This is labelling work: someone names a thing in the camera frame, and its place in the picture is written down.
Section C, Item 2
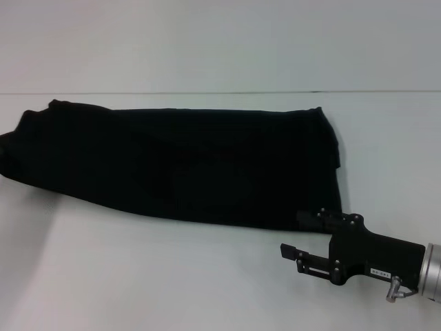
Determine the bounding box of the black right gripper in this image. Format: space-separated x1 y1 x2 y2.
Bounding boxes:
280 207 427 288

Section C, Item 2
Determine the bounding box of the black shirt with FREE print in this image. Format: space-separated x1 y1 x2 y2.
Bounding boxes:
0 99 346 236

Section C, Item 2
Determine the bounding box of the right gripper cable with plug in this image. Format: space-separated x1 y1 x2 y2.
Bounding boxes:
384 275 420 303

